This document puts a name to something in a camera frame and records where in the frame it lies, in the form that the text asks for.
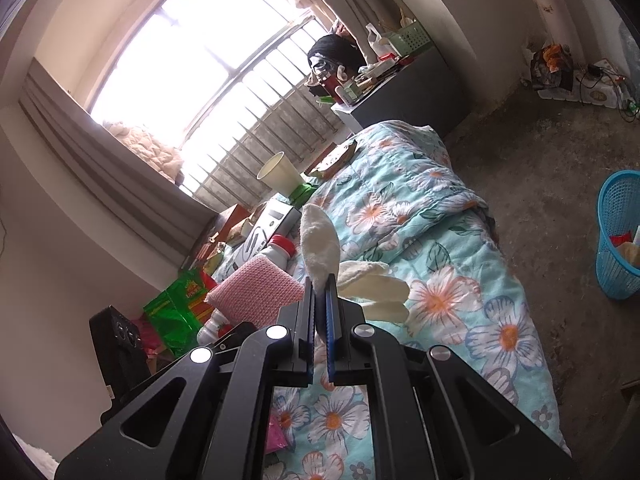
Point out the red thermos bottle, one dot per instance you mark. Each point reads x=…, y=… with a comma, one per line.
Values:
x=329, y=82

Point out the pink sponge cloth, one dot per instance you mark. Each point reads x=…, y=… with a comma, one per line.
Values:
x=255, y=293

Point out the green plastic storage basket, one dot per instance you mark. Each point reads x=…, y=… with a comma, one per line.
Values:
x=410, y=39

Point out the white power strip box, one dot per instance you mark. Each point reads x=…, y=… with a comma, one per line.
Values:
x=600, y=84

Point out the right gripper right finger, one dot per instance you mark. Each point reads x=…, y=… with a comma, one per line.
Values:
x=346, y=363

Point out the dark grey cabinet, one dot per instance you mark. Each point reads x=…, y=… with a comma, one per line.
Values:
x=426, y=92

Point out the white black electronics box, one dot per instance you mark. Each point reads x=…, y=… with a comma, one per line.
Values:
x=276, y=218

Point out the black bag on cabinet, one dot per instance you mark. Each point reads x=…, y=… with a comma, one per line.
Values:
x=337, y=50

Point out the green snack bag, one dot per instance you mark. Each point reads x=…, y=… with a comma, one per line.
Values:
x=178, y=313

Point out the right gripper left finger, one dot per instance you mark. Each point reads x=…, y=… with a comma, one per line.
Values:
x=297, y=368

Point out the floral teal quilt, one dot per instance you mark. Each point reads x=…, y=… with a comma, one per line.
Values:
x=462, y=389

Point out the white paper cup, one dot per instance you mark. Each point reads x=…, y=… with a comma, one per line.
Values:
x=280, y=175

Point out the red snack bag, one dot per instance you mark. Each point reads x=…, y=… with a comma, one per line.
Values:
x=618, y=240

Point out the white yogurt bottle red cap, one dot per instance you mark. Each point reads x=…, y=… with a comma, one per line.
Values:
x=279, y=250

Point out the blue plastic basket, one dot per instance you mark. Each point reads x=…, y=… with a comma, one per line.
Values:
x=617, y=213

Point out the beige curtain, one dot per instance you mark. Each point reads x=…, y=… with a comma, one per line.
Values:
x=152, y=207

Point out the white work glove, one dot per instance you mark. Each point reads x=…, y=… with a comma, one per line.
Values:
x=384, y=296

